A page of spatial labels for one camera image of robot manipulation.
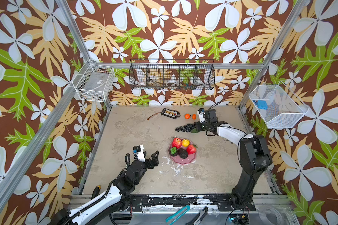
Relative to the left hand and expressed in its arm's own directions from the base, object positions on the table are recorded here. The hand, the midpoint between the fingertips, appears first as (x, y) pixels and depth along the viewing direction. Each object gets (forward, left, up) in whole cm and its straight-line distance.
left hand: (153, 150), depth 81 cm
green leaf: (+15, -26, -1) cm, 30 cm away
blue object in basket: (+25, -67, +14) cm, 73 cm away
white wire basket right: (+17, -75, +17) cm, 79 cm away
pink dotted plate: (-1, -15, -11) cm, 18 cm away
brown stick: (+34, +8, -12) cm, 37 cm away
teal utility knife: (-32, -12, -11) cm, 35 cm away
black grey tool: (-33, -23, -10) cm, 41 cm away
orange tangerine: (+33, -29, -8) cm, 45 cm away
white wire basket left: (+36, +38, +22) cm, 57 cm away
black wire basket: (+50, -11, +19) cm, 54 cm away
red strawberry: (+5, -24, -7) cm, 25 cm away
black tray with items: (+38, -12, -11) cm, 42 cm away
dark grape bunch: (+22, -23, -8) cm, 33 cm away
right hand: (+23, -28, -3) cm, 36 cm away
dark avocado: (+1, -18, -6) cm, 19 cm away
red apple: (+9, -14, -5) cm, 17 cm away
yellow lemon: (+10, -20, -8) cm, 24 cm away
